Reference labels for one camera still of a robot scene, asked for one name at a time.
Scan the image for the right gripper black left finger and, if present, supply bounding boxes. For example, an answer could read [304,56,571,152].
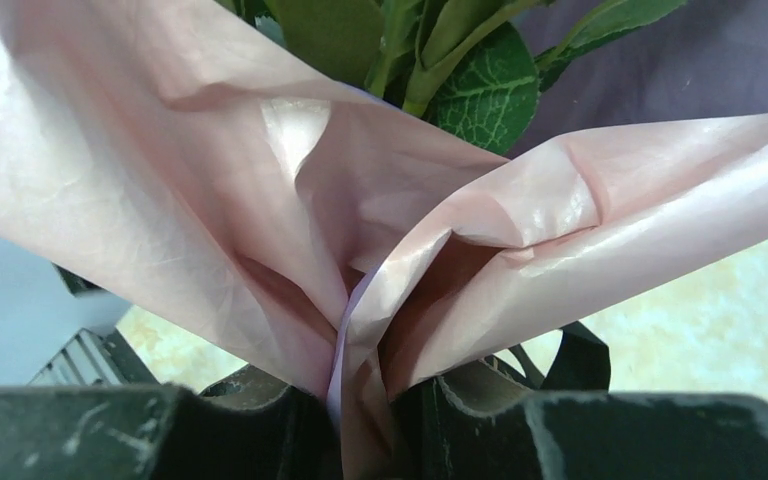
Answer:
[0,366,342,480]

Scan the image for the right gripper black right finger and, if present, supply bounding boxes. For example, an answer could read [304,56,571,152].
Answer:
[393,361,768,479]

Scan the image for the pink flower bouquet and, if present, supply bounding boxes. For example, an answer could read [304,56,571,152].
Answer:
[0,1,768,479]

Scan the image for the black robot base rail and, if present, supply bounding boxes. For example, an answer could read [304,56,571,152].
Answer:
[0,218,160,387]

